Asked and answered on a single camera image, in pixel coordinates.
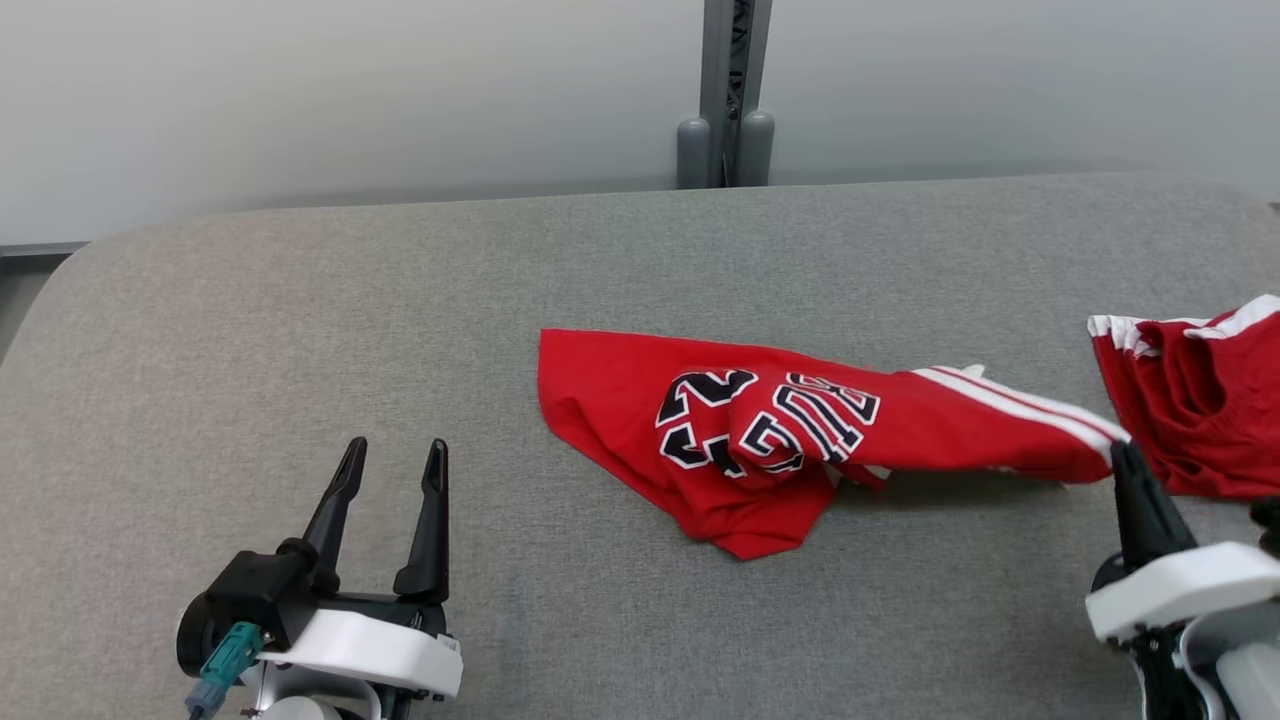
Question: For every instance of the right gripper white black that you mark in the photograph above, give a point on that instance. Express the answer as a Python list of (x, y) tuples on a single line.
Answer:
[(1180, 590)]

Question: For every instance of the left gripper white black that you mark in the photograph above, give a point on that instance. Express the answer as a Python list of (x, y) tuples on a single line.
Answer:
[(380, 650)]

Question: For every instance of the red shorts with white band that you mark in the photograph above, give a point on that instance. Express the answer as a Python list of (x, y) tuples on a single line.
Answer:
[(1210, 420)]

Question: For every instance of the red basketball jersey with numbers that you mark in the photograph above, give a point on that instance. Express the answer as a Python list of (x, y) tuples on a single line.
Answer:
[(620, 400)]

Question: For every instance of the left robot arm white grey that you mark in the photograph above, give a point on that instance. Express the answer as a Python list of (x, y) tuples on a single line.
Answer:
[(300, 708)]

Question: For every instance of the grey fabric sofa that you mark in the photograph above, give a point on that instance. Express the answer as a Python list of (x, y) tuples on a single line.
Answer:
[(600, 620)]

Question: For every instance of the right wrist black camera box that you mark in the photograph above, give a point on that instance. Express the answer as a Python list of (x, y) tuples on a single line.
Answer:
[(1268, 525)]

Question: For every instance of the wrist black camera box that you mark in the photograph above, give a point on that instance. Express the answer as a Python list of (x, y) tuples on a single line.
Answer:
[(245, 600), (1268, 525)]

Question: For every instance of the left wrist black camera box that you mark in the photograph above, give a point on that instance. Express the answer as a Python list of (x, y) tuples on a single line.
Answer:
[(245, 600)]

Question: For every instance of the dark grey wall post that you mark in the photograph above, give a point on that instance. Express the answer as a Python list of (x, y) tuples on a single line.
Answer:
[(735, 60)]

